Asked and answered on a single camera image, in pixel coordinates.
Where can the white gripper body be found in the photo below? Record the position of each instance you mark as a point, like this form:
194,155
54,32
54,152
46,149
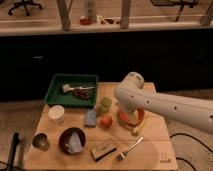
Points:
130,119

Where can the orange apple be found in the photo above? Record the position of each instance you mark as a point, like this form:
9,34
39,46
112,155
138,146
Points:
106,121

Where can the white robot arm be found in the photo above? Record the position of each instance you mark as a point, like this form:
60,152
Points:
197,113

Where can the small metal cup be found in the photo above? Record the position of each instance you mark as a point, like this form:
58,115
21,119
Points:
41,141

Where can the orange bowl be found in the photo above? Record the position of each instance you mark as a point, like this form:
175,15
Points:
141,114

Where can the yellow banana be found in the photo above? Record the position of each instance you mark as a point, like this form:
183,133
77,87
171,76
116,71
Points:
138,128

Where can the blue sponge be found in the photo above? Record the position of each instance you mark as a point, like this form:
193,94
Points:
90,118

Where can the wooden block eraser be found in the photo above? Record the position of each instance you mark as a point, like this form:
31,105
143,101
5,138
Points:
103,149

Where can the dark red grapes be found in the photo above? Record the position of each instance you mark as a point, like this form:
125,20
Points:
82,94

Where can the crumpled blue-grey cloth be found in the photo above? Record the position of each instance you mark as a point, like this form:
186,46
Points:
74,145

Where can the dark brown bowl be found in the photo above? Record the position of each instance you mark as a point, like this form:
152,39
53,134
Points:
65,136

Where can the green plastic tray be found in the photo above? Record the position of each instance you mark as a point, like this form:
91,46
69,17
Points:
56,96

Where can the white round container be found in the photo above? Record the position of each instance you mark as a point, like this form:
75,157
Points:
56,113

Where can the red object on shelf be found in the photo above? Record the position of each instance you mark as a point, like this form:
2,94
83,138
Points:
85,21

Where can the black pole stand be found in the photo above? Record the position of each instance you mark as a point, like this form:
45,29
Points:
15,142

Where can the white-handled brush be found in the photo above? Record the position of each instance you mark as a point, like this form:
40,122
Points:
67,88

